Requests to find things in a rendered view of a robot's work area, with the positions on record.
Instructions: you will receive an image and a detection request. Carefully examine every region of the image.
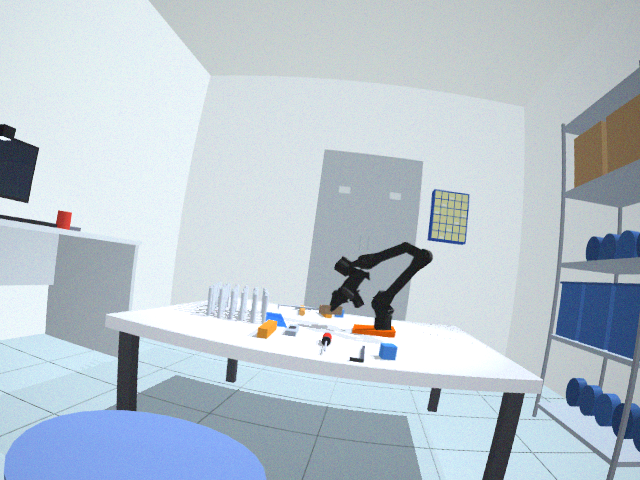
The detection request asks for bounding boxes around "red-handled screwdriver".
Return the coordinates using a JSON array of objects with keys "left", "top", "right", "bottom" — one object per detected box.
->
[{"left": 322, "top": 333, "right": 332, "bottom": 352}]

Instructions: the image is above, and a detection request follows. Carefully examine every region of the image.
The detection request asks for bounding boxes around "blue taped strip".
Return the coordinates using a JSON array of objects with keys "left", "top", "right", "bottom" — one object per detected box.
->
[{"left": 266, "top": 312, "right": 287, "bottom": 328}]

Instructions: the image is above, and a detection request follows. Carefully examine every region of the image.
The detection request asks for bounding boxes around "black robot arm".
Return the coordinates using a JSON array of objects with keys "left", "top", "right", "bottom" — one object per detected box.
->
[{"left": 334, "top": 242, "right": 433, "bottom": 331}]

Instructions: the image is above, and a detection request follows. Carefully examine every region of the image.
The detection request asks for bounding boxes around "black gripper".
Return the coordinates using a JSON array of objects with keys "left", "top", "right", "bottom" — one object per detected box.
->
[{"left": 330, "top": 278, "right": 359, "bottom": 312}]

